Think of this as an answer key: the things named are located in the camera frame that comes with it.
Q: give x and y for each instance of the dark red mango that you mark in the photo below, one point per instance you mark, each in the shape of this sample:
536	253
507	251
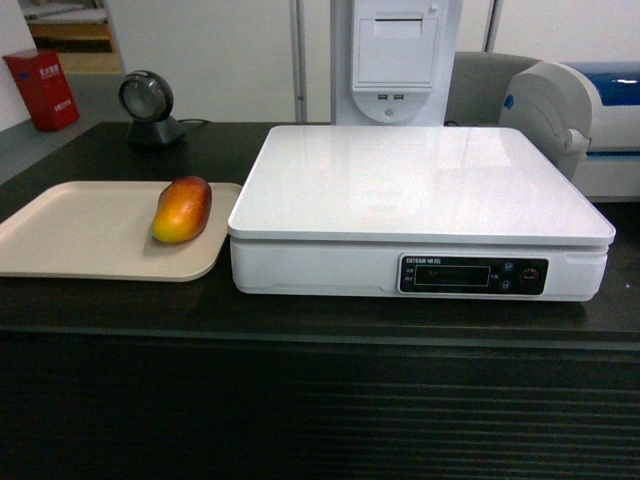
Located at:
182	211

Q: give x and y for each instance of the white checkout scale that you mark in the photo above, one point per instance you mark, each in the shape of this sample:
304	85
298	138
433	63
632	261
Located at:
434	212

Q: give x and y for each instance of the black checkout counter cabinet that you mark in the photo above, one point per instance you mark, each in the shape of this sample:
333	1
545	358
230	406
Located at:
117	380

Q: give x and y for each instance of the black barcode scanner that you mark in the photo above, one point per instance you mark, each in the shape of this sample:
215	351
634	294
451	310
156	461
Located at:
149	100

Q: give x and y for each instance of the beige plastic tray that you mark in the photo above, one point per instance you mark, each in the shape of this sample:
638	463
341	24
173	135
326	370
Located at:
102	230

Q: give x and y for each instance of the white blue label printer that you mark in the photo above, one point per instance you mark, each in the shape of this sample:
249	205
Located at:
584	117

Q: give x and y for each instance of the red fire extinguisher box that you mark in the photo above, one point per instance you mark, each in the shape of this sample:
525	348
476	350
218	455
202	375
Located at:
42	84

